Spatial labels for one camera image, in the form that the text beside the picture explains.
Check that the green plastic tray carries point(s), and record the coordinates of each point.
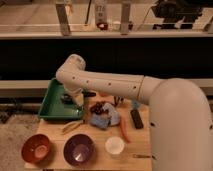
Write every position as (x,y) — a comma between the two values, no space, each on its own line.
(54,109)

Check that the black handled brush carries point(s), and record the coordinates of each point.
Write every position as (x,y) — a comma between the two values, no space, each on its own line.
(67,99)

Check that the red bowl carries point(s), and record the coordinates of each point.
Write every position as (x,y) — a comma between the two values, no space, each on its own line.
(36,148)

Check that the blue cloth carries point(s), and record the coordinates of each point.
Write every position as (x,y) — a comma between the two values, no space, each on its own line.
(110,117)

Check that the black rectangular remote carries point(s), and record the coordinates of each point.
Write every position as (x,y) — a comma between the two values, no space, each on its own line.
(136,119)

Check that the dark grape bunch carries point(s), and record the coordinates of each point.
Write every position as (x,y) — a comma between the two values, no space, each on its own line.
(97,108)

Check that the yellow banana peel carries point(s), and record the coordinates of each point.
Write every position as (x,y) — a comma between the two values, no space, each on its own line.
(71,126)

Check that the dark round small object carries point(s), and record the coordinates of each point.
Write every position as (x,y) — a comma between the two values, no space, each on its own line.
(118,100)

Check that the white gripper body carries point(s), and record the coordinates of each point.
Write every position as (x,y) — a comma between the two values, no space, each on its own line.
(79,99)

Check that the orange carrot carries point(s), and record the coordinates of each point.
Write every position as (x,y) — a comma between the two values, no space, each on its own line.
(123,129)

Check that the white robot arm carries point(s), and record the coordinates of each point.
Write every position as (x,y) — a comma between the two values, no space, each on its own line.
(181,123)

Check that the metal spoon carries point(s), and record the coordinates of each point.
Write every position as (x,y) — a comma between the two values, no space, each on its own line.
(141,156)

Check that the white paper cup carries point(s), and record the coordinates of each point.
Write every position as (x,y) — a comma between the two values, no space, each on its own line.
(114,145)

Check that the purple bowl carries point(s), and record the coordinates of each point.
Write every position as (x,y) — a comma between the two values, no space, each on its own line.
(78,149)

